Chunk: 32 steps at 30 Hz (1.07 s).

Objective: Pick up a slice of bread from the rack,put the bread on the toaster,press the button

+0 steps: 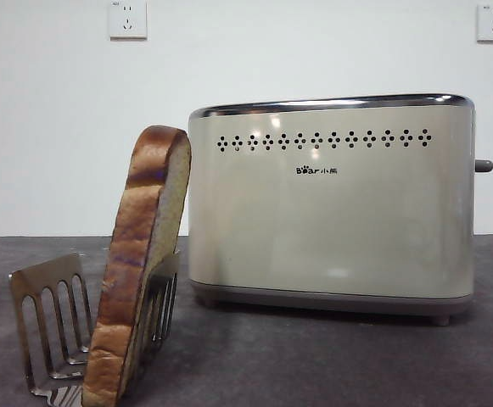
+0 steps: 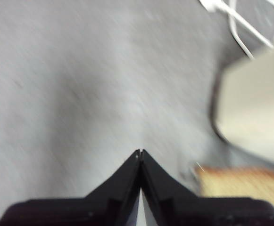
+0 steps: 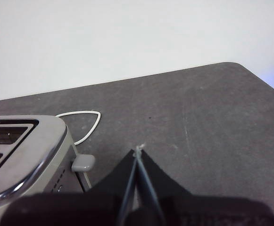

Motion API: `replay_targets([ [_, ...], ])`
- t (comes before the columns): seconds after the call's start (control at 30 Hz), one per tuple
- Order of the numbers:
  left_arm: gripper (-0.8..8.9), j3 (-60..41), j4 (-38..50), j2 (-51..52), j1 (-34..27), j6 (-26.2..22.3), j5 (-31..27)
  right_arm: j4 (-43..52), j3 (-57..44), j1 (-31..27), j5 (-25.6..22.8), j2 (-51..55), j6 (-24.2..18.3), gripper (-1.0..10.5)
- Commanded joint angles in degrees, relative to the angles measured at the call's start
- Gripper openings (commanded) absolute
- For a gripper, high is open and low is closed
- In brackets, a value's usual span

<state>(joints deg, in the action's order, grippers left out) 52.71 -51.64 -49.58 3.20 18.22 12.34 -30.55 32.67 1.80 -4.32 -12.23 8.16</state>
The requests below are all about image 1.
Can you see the brown-crusted bread slice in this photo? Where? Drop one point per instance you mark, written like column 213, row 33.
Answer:
column 133, row 237

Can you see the grey toaster lever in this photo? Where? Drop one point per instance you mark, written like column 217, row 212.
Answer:
column 484, row 165

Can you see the cream two-slot toaster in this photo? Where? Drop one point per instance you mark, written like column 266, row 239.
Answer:
column 331, row 220

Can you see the shiny metal toast rack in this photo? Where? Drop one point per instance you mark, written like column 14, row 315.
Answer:
column 46, row 275

